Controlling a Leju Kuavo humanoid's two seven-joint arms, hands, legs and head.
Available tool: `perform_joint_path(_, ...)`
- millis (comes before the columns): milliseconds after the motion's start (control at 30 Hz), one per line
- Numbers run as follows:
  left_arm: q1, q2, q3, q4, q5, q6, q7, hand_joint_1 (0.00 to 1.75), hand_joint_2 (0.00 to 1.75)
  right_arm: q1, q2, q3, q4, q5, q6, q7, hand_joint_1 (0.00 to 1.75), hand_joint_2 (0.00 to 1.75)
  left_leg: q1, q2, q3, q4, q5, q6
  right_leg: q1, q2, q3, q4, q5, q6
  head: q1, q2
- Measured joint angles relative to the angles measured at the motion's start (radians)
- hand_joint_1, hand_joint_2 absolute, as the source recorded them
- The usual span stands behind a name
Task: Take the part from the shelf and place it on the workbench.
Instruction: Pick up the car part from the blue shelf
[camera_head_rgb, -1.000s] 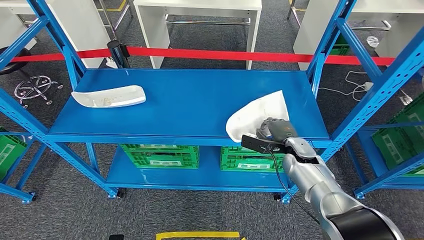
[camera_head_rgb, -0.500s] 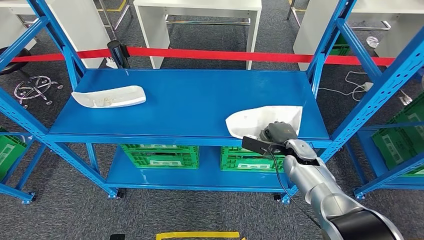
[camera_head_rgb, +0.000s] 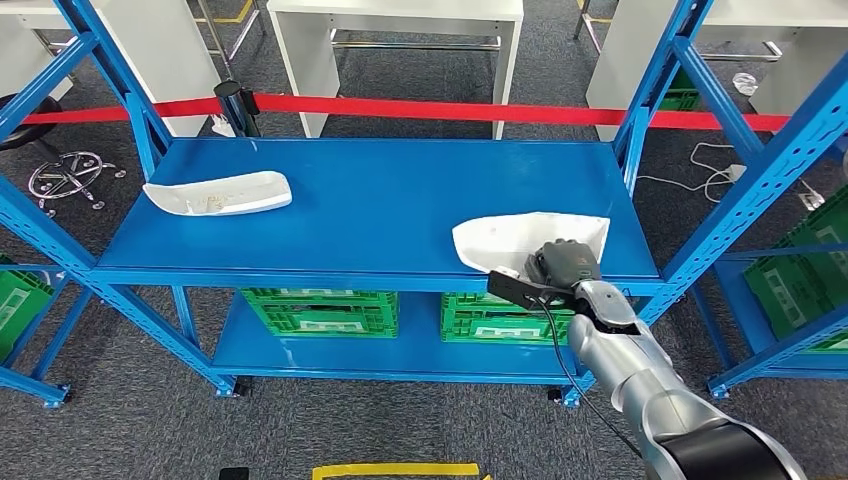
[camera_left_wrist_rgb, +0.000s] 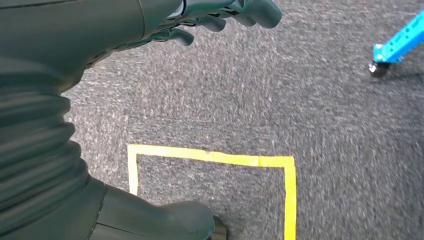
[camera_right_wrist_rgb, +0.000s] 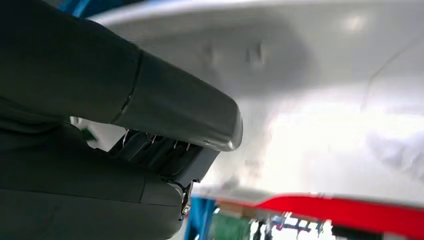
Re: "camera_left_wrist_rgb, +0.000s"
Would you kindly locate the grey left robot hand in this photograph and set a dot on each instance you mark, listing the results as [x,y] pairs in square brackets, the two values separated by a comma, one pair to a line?
[82,26]

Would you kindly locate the blue metal shelf rack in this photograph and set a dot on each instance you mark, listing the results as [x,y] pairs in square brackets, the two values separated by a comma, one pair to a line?
[400,39]

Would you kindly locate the yellow floor tape square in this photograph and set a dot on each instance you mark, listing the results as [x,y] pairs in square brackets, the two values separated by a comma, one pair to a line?
[212,156]

